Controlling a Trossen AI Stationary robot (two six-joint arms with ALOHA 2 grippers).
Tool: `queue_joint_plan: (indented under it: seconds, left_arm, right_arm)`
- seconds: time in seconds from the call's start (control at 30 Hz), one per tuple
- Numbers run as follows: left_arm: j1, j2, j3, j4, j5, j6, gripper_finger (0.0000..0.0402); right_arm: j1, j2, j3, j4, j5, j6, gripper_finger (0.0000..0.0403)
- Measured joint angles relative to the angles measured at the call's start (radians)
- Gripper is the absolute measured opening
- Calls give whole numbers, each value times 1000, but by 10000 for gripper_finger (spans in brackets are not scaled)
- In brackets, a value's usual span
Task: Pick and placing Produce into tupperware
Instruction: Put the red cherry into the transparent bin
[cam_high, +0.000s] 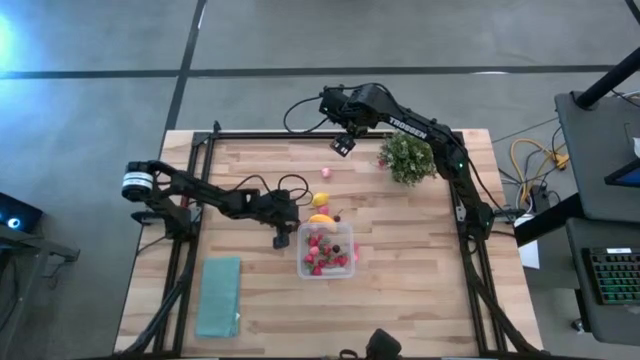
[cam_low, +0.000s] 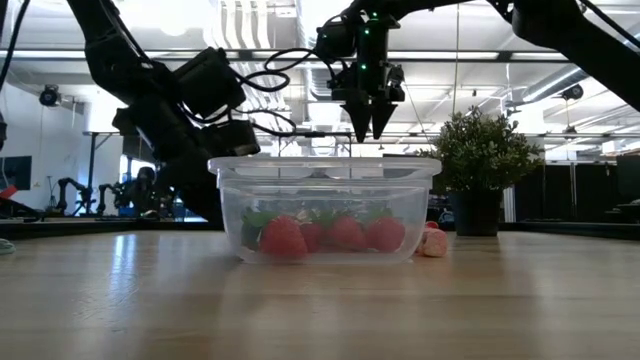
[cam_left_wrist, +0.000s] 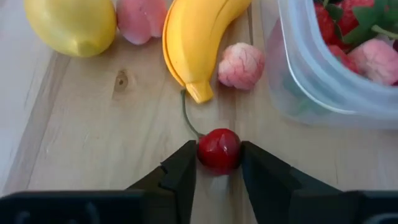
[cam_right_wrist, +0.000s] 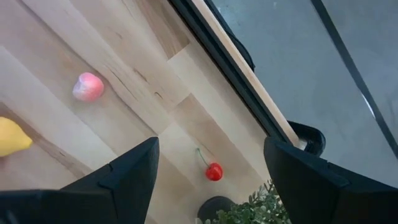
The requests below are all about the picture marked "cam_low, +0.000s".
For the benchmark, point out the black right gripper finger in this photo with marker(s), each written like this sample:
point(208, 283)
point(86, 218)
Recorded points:
point(359, 120)
point(382, 117)

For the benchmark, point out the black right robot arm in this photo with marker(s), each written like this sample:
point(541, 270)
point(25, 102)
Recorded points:
point(575, 35)

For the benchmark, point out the black background robot arm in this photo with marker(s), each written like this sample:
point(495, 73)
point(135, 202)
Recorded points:
point(107, 197)
point(70, 192)

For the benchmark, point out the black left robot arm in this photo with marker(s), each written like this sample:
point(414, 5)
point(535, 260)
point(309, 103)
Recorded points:
point(125, 75)

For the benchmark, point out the clear plastic tupperware container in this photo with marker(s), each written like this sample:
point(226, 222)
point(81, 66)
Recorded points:
point(325, 172)

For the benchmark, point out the person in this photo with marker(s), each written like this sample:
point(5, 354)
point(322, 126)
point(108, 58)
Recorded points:
point(145, 190)

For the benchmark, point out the green plant in black pot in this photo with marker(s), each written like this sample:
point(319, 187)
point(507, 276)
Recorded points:
point(480, 165)

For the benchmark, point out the red toy cherry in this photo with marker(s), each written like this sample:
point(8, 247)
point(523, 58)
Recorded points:
point(432, 225)

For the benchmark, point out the pink toy peach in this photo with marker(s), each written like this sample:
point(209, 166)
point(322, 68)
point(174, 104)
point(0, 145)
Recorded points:
point(435, 243)

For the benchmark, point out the red background object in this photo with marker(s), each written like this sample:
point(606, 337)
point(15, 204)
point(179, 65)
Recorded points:
point(7, 192)

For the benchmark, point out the teal folded cloth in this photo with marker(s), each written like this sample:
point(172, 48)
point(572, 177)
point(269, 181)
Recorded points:
point(5, 246)

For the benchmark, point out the black room partition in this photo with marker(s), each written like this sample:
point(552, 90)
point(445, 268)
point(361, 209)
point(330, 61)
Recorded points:
point(575, 190)

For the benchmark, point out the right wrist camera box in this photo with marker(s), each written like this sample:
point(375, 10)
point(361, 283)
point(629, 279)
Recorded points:
point(335, 40)

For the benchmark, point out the silver ventilation duct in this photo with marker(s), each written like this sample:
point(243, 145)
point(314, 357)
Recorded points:
point(306, 20)

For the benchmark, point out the black ceiling-hung camera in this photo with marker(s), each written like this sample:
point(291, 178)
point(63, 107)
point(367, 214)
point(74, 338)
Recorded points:
point(48, 95)
point(572, 91)

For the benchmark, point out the dark wall screen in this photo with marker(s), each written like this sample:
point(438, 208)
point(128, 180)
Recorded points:
point(15, 172)

